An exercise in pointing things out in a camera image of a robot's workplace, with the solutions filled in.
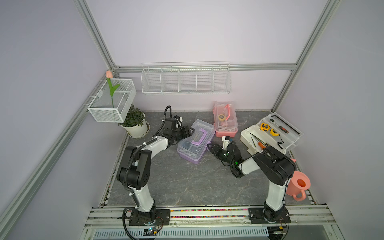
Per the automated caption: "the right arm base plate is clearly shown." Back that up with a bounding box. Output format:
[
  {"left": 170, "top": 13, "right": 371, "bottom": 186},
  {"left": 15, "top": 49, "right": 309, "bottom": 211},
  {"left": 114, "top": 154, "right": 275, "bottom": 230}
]
[{"left": 249, "top": 206, "right": 291, "bottom": 225}]

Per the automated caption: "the potted green plant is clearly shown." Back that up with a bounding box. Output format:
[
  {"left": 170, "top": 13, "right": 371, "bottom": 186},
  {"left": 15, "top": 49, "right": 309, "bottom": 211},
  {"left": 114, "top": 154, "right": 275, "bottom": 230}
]
[{"left": 119, "top": 105, "right": 150, "bottom": 139}]

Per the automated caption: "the white toolbox clear lid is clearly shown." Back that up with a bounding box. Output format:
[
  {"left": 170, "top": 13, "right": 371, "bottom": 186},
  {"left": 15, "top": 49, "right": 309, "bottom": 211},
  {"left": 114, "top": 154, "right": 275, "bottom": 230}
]
[{"left": 241, "top": 113, "right": 304, "bottom": 155}]

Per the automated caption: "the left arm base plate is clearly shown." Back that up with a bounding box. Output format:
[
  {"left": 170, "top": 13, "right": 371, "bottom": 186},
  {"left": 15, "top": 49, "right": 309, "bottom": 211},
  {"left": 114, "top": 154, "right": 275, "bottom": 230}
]
[{"left": 129, "top": 209, "right": 171, "bottom": 226}]

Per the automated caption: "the long white wire basket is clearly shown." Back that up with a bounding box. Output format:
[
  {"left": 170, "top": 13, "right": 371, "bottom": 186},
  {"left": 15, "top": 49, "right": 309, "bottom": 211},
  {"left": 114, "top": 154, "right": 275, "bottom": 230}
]
[{"left": 141, "top": 62, "right": 232, "bottom": 95}]

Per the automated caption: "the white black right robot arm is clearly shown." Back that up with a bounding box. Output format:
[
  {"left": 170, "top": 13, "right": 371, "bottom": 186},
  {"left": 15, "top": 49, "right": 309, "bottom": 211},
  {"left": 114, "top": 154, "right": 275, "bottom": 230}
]
[{"left": 207, "top": 142, "right": 297, "bottom": 225}]

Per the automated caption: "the pink toolbox clear lid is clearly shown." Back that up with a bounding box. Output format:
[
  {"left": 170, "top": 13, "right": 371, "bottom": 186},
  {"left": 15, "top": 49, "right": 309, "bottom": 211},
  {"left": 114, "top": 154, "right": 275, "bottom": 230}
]
[{"left": 213, "top": 101, "right": 238, "bottom": 138}]

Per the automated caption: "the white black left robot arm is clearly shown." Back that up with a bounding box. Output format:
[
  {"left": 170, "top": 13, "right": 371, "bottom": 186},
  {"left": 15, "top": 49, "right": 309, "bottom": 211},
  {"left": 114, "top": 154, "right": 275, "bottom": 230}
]
[{"left": 116, "top": 106, "right": 195, "bottom": 225}]

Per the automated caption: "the small white mesh basket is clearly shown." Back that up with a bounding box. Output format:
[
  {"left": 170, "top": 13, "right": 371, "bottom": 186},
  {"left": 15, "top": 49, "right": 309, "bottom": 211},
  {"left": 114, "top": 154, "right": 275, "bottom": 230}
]
[{"left": 88, "top": 79, "right": 137, "bottom": 123}]

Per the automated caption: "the yellow tape measure in pink box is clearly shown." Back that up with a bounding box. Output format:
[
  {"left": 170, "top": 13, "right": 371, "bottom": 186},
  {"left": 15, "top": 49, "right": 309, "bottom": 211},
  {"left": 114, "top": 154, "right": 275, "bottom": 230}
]
[{"left": 218, "top": 114, "right": 227, "bottom": 122}]

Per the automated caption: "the pink artificial tulip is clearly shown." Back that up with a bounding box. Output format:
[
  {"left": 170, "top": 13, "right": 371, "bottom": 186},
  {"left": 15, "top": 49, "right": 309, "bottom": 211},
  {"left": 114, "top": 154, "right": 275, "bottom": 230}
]
[{"left": 106, "top": 70, "right": 120, "bottom": 108}]

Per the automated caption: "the pink watering can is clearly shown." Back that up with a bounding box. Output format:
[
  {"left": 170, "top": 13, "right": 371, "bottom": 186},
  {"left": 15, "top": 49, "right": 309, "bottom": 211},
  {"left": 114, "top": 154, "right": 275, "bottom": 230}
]
[{"left": 286, "top": 171, "right": 311, "bottom": 202}]

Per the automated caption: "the purple toolbox clear lid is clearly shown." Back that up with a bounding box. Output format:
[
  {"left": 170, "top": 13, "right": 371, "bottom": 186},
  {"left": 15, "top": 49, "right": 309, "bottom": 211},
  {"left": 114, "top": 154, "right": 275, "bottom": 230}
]
[{"left": 177, "top": 120, "right": 215, "bottom": 165}]

